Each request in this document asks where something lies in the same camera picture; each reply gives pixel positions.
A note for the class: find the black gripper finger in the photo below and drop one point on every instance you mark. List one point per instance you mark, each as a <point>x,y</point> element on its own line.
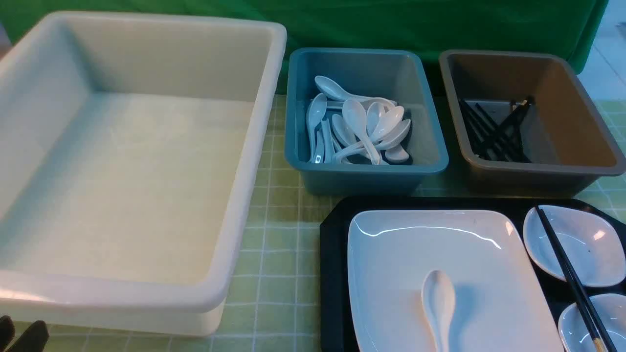
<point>7,332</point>

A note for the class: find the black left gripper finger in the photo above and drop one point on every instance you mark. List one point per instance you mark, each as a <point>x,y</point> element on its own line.
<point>33,339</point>

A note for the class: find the large white square plate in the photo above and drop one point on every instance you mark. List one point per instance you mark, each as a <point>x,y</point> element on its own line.
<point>499,304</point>

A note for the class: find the white ceramic spoon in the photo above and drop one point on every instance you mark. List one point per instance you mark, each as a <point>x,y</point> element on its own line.
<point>438,299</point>

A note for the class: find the black chopstick pair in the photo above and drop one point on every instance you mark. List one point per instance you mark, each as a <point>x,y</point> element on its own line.
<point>595,326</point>

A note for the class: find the small white dish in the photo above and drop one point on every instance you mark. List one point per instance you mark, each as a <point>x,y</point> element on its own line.
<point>590,242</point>
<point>611,308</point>

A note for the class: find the large white plastic bin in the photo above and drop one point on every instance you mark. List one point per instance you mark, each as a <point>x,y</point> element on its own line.
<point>130,144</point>

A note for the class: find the green checkered table mat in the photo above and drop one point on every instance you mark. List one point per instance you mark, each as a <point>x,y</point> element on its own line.
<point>272,303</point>

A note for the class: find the black serving tray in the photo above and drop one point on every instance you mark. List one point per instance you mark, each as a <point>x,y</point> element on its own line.
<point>336,319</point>

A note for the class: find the white spoon left of pile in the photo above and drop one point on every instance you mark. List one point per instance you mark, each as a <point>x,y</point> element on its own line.
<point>315,113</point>

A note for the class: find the white spoon of pile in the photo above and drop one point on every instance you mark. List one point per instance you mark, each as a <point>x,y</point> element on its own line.
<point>334,91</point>
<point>393,139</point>
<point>315,113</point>
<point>355,116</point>

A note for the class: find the white spoon top of pile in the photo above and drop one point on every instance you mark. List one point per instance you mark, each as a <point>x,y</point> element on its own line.
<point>334,91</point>

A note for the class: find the blue plastic spoon bin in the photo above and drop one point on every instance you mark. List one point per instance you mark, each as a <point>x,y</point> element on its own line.
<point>396,75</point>

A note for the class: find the white spoon centre of pile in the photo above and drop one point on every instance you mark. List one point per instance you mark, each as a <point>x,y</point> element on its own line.
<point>355,116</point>

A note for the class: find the white spoon right of pile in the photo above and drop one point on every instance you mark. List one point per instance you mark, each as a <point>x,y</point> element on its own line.
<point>393,139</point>

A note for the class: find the black chopsticks in bin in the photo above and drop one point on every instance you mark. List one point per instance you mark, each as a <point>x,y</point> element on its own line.
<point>491,141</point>

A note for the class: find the grey plastic chopstick bin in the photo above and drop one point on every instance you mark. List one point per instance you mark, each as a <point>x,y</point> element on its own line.
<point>563,133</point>

